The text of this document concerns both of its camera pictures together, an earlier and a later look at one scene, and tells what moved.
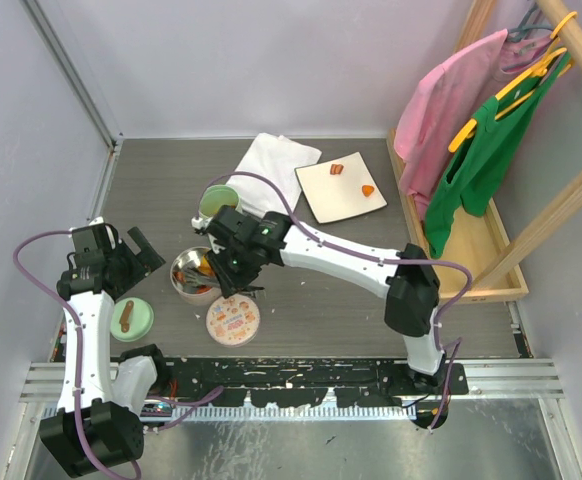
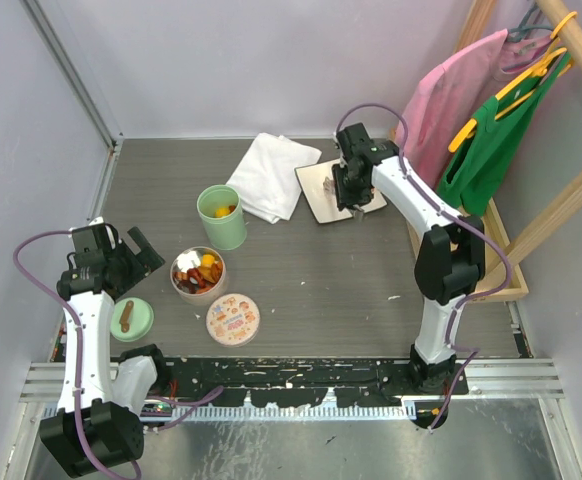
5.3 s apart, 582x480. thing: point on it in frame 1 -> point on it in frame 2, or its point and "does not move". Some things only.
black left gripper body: x=128 y=266 does not move
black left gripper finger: x=148 y=258 does not move
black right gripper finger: x=228 y=278 -> x=341 y=185
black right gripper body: x=245 y=268 -> x=358 y=192
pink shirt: x=448 y=97 does not move
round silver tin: x=193 y=277 does not move
